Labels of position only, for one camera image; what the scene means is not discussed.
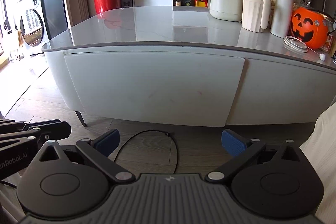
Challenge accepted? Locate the white thermos bottle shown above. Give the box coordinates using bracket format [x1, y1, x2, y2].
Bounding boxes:
[270, 0, 297, 38]

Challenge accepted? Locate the clear round lid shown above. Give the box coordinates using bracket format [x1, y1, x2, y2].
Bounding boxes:
[283, 35, 309, 53]

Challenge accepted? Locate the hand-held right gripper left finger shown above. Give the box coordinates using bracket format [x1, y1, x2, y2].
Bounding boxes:
[39, 128, 134, 184]

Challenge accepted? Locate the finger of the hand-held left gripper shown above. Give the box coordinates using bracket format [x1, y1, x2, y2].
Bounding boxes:
[0, 130, 51, 153]
[0, 120, 72, 142]

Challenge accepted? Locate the cream pitcher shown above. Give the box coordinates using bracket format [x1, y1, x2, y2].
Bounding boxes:
[241, 0, 271, 34]

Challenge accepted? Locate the white ball-tipped stick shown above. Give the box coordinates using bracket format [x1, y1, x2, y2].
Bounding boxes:
[304, 46, 327, 61]

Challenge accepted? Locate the orange pumpkin bucket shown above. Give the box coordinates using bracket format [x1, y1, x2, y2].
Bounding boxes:
[290, 5, 335, 50]

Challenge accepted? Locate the white washing machine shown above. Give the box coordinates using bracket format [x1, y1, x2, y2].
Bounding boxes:
[16, 0, 51, 57]

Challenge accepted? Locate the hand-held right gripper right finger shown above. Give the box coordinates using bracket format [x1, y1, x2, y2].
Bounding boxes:
[206, 129, 303, 183]

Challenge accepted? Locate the red patterned box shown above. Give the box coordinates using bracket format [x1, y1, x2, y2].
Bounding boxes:
[320, 32, 336, 54]

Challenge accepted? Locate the white wooden drawer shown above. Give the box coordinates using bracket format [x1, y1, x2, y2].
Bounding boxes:
[64, 52, 246, 128]

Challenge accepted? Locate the person's white clothing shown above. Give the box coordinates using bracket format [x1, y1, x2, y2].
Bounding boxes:
[299, 101, 336, 224]

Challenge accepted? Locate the black cable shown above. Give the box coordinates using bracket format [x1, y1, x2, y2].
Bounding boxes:
[114, 130, 179, 173]

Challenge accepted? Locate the cream oval container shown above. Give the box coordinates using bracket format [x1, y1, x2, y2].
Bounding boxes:
[208, 0, 243, 22]

